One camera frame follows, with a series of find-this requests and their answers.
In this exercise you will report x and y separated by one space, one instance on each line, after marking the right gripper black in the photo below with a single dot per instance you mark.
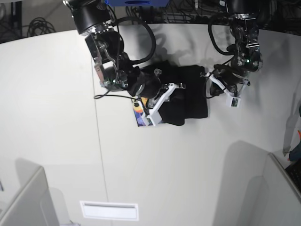
149 86

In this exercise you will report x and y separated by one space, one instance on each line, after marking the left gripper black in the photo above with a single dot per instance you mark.
226 76

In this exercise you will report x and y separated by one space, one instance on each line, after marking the black T-shirt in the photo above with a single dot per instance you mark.
188 103

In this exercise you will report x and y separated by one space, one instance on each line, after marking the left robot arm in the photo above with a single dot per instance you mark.
244 52

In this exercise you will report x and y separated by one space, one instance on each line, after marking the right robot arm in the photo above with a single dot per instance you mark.
97 22

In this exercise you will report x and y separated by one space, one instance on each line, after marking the blue box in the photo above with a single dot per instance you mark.
143 3

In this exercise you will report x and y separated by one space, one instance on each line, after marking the beige partition panel right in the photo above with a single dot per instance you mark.
283 206

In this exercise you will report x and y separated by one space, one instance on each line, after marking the beige partition panel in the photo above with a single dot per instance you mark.
32 205
283 206

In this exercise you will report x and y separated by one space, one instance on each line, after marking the white table slot plate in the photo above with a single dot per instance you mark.
110 211

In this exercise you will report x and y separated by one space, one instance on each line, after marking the beige partition panel left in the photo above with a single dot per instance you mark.
32 205

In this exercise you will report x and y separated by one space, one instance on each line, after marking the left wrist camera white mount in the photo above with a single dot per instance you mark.
233 99

